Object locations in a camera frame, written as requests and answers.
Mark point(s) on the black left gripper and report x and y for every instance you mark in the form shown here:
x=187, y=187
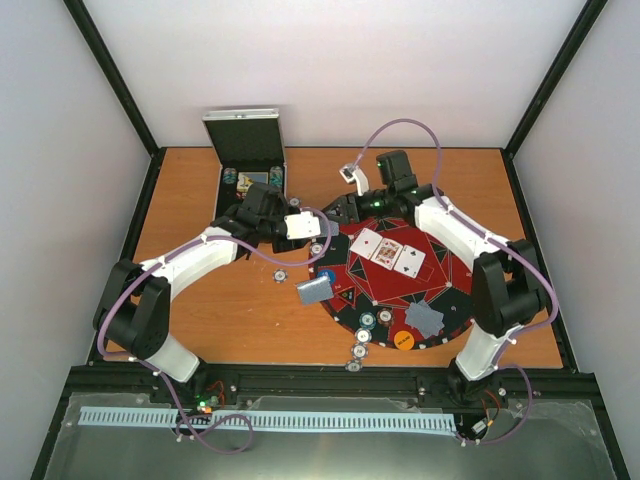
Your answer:
x=295, y=244

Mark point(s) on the poker chip stack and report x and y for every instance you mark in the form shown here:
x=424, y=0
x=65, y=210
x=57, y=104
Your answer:
x=316, y=249

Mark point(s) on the left poker chip row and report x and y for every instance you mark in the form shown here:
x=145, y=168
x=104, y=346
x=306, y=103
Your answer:
x=229, y=176

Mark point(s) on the right poker chip row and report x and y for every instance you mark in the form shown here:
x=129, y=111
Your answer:
x=276, y=177

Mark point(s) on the blue small blind button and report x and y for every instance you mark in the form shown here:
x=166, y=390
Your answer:
x=328, y=273

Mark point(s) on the aluminium poker chip case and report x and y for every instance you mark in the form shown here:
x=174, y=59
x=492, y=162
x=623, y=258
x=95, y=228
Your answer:
x=248, y=140

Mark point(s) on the blue orange ten chip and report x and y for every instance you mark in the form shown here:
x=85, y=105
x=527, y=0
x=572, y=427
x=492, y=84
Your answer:
x=363, y=336
x=359, y=351

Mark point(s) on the poker chip row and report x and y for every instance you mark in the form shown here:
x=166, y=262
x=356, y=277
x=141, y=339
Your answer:
x=229, y=176
x=276, y=177

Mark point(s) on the king face card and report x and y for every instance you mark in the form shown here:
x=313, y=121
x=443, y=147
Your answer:
x=387, y=253

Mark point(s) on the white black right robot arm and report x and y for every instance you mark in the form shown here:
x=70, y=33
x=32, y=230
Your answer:
x=507, y=289

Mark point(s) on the round red black poker mat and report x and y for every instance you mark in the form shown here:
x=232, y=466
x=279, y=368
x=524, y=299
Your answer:
x=403, y=285

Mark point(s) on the grey card deck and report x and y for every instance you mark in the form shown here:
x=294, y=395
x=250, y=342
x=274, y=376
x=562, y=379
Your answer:
x=329, y=228

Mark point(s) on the ace of diamonds card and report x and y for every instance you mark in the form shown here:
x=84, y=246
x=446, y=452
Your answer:
x=366, y=243

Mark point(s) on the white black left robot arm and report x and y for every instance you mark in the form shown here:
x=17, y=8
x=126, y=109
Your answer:
x=134, y=311

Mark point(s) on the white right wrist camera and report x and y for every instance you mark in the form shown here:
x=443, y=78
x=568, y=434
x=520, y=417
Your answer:
x=353, y=174

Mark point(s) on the blue green fifty chip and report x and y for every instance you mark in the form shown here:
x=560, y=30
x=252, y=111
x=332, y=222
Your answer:
x=367, y=320

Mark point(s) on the orange big blind button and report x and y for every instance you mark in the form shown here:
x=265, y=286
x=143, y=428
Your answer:
x=404, y=340

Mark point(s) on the light blue slotted cable duct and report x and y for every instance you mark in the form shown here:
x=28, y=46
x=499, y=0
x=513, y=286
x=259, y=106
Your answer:
x=275, y=421

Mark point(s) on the blue patterned playing card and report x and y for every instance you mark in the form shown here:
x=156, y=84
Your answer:
x=436, y=326
x=418, y=315
x=315, y=290

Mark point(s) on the boxed playing card deck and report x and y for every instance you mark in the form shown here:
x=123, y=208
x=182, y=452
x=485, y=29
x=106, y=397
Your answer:
x=247, y=179

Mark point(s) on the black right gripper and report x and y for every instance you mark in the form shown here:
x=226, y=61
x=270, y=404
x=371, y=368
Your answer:
x=345, y=213

